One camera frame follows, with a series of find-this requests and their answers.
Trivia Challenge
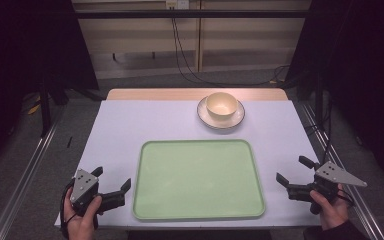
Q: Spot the black cable by stand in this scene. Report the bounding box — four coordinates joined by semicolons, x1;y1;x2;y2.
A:
304;98;335;165

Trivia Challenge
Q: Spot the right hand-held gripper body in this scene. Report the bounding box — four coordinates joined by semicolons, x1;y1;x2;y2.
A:
285;161;369;215

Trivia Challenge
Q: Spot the person's right hand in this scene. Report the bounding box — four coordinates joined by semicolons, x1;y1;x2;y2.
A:
309;183;351;232

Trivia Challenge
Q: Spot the yellow strip on floor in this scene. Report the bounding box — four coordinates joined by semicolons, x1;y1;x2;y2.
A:
27;94;43;116

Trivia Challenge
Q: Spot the aluminium floor rail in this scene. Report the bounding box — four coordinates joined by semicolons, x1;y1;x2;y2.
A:
300;101;384;240
0;106;66;240

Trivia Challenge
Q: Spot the long black wall cable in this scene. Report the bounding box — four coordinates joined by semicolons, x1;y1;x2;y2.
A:
170;7;292;88

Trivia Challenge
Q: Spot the white wall socket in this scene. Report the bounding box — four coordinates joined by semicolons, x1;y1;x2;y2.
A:
165;0;191;10

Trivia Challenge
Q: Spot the cream bowl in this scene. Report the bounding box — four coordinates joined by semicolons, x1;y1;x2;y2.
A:
205;91;239;122

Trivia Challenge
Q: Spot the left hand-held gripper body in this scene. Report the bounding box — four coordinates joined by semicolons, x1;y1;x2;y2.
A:
69;168;127;216

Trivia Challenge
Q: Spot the white plate with dark rim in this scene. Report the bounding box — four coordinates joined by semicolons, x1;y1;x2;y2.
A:
196;96;246;130

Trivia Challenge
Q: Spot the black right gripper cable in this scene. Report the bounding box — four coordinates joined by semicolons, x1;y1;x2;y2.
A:
335;188;356;206

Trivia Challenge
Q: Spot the black metal stand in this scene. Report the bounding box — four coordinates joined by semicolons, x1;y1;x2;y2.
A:
37;63;53;138

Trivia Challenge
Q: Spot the dark curtain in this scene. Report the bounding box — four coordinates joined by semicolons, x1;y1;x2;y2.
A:
0;0;100;178
283;0;384;193

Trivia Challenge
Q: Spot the light green tray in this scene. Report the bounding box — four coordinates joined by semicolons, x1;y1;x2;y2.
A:
132;139;267;221

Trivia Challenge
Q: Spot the black horizontal bar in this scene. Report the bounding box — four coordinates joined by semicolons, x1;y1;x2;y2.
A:
74;9;312;20

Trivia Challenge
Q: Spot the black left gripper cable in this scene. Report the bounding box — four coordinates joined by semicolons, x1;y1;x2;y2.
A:
59;179;80;240

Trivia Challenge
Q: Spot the white table mat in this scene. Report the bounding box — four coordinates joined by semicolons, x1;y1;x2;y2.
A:
53;99;323;230

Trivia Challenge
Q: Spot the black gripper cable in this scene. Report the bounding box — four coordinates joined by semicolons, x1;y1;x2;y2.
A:
335;188;356;206
59;179;80;240

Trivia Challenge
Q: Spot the person's left hand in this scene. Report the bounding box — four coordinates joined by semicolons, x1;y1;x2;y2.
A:
62;188;104;240

